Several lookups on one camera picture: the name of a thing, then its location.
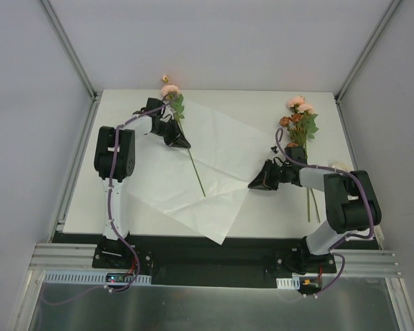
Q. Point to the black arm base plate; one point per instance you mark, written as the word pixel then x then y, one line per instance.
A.
pixel 254 276

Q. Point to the orange brown flower bunch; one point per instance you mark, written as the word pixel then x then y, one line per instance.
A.
pixel 301 127

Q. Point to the translucent white wrapping paper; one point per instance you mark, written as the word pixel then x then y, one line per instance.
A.
pixel 203 187

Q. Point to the aluminium front rail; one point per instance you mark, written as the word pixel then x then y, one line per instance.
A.
pixel 352 263

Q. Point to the left white cable duct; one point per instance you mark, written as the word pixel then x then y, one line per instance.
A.
pixel 95 278

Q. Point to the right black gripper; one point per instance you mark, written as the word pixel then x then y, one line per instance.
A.
pixel 271 174

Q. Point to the cream printed ribbon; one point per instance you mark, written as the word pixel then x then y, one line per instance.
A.
pixel 339 166

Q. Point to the aluminium frame post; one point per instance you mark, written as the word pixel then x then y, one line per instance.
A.
pixel 369 47
pixel 68 48

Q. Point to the right aluminium frame post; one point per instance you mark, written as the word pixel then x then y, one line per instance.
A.
pixel 369 47

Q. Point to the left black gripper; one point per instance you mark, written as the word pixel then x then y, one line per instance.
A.
pixel 172 132

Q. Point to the white cable duct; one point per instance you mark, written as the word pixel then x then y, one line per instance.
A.
pixel 95 278
pixel 292 283

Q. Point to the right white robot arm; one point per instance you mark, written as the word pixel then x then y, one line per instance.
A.
pixel 351 206

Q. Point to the right white cable duct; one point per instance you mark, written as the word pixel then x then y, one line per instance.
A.
pixel 292 283

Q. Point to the left aluminium frame post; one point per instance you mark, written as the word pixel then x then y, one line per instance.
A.
pixel 68 48

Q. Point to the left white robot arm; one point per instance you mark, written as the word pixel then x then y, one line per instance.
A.
pixel 114 162

